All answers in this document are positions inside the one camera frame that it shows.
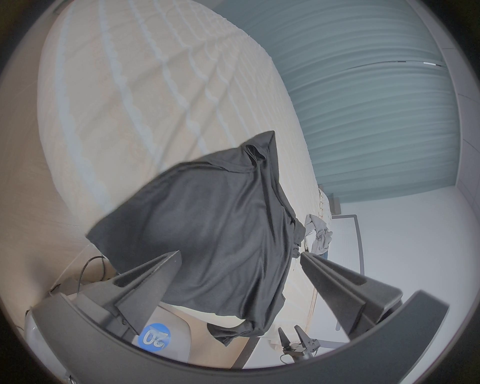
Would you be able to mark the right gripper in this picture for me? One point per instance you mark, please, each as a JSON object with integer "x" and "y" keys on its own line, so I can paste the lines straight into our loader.
{"x": 300, "y": 350}

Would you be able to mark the white printed pillow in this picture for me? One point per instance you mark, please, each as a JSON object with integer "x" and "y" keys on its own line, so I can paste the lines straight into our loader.
{"x": 325, "y": 204}

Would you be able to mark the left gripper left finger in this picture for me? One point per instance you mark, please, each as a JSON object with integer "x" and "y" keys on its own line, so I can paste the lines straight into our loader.
{"x": 140, "y": 292}

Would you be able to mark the grey bedside table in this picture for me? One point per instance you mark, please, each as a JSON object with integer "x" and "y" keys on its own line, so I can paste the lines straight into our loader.
{"x": 335, "y": 206}

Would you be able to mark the black polo shirt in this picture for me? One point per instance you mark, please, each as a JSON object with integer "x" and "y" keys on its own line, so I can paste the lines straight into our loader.
{"x": 210, "y": 232}

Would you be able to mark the blue-green curtain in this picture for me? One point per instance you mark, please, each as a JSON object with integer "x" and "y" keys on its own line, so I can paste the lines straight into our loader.
{"x": 367, "y": 112}

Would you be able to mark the bed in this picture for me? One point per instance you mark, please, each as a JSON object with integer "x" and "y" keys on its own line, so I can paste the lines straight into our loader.
{"x": 150, "y": 93}

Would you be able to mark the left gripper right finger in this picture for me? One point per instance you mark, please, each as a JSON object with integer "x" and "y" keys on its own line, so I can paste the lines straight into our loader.
{"x": 347, "y": 292}

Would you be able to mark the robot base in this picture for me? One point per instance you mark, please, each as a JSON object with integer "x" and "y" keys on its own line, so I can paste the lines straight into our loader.
{"x": 176, "y": 330}

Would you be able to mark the pile of clothes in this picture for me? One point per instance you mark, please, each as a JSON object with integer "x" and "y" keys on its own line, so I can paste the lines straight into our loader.
{"x": 318, "y": 236}

